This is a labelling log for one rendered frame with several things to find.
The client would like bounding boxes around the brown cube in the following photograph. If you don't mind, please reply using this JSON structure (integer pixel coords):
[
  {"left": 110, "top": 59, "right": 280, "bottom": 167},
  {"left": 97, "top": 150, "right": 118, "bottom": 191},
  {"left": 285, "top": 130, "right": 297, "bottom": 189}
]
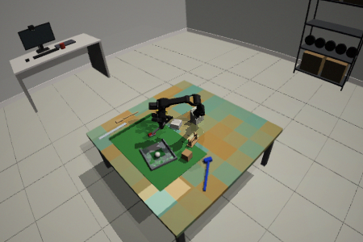
[{"left": 181, "top": 149, "right": 193, "bottom": 162}]

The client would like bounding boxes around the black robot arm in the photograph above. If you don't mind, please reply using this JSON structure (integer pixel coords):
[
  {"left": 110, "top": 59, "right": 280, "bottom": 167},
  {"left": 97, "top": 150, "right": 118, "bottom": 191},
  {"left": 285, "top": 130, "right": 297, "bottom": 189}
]
[{"left": 148, "top": 94, "right": 205, "bottom": 117}]

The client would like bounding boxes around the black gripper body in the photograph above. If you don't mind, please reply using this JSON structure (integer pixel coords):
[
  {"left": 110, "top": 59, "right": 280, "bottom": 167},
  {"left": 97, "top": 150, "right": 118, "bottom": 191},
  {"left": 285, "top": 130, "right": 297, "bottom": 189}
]
[{"left": 152, "top": 110, "right": 171, "bottom": 122}]

